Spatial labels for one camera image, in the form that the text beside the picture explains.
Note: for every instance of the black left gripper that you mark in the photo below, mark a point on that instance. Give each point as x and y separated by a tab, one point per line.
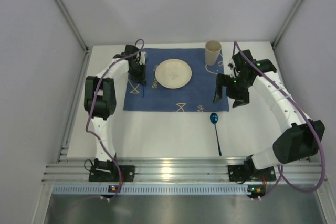
137	69

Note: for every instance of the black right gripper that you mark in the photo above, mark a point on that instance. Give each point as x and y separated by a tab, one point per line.
228	87

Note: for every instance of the beige cup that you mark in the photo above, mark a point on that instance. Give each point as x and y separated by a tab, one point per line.
212	51

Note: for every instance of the cream round plate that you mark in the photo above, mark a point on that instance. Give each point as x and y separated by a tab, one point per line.
173	73

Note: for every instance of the blue cloth placemat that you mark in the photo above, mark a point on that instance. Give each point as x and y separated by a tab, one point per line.
196	96

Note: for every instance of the dark blue spoon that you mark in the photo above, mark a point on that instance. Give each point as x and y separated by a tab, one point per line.
214	119

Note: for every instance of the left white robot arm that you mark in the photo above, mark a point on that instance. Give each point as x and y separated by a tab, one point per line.
100	101

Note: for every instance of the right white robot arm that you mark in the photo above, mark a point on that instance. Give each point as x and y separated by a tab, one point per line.
299	133

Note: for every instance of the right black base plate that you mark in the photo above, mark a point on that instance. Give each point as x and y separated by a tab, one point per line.
239	174

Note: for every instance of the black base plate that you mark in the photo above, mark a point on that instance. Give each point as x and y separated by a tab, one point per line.
105	175
239	174

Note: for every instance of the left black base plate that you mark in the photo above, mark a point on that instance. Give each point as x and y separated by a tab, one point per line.
105	175

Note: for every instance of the aluminium frame rail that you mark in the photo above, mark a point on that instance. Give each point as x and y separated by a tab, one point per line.
177	170

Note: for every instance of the slotted grey cable duct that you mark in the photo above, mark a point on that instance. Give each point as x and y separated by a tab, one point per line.
160	189

